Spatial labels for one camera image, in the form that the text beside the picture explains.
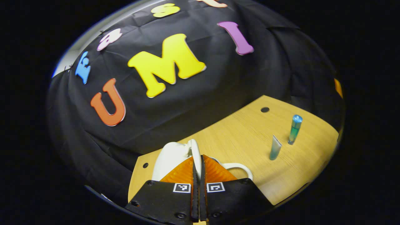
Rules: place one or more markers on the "white suitcase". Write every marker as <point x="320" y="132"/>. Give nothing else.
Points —
<point x="170" y="159"/>

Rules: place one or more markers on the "black backdrop cloth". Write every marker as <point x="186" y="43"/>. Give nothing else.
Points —
<point x="218" y="78"/>

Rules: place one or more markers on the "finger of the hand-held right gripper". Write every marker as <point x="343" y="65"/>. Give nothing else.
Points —
<point x="338" y="88"/>

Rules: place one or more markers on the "white and blue tube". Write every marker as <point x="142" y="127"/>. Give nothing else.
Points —
<point x="275" y="150"/>

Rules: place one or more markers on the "blue clear bottle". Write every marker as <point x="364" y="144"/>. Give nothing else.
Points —
<point x="294" y="129"/>

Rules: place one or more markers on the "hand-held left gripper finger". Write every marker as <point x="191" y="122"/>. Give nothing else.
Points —
<point x="195" y="200"/>
<point x="202" y="200"/>

